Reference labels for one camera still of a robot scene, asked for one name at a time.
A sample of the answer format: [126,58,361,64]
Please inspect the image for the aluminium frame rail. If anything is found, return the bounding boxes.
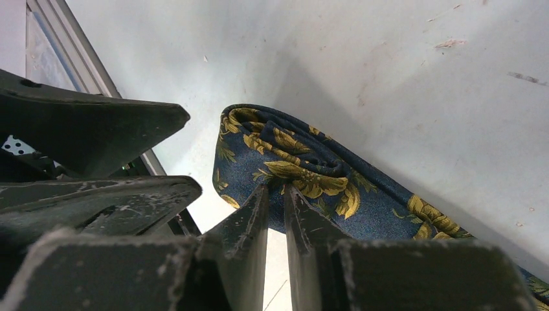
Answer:
[26,1,164,179]

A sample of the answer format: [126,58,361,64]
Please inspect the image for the navy gold floral tie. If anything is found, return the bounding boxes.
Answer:
[212,104,549,311]

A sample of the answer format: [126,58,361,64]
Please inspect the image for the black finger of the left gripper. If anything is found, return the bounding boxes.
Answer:
[1,71,190,178]
[1,176,202,256]

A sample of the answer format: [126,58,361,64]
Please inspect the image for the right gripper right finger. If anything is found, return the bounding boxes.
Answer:
[284,185,536,310]

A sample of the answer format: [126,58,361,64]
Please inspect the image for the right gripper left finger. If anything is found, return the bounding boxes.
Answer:
[1,186,269,310]

